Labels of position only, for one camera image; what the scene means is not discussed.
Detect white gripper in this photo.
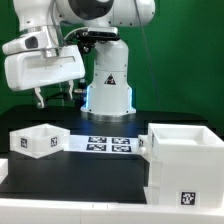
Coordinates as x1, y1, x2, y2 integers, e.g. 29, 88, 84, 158
2, 32, 85, 109

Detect small white drawer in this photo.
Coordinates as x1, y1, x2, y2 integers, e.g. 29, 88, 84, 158
9, 124, 70, 159
138, 135, 150, 156

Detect large white drawer housing box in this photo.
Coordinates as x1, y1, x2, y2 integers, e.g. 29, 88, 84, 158
144, 123, 224, 208

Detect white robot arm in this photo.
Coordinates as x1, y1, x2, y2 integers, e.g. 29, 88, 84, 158
2, 0, 156, 118

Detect white marker sheet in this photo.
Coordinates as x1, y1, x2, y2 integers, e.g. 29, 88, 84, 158
68, 135, 138, 154

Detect black cables on table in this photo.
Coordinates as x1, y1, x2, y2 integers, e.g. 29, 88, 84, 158
43, 89, 84, 107

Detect black camera on stand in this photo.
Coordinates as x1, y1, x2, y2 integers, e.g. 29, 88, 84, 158
68, 26, 121, 94

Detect white left rail piece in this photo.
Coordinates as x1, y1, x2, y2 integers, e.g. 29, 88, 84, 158
0, 159, 8, 184

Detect white front rail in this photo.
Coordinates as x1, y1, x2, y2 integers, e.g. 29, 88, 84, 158
0, 199, 224, 224

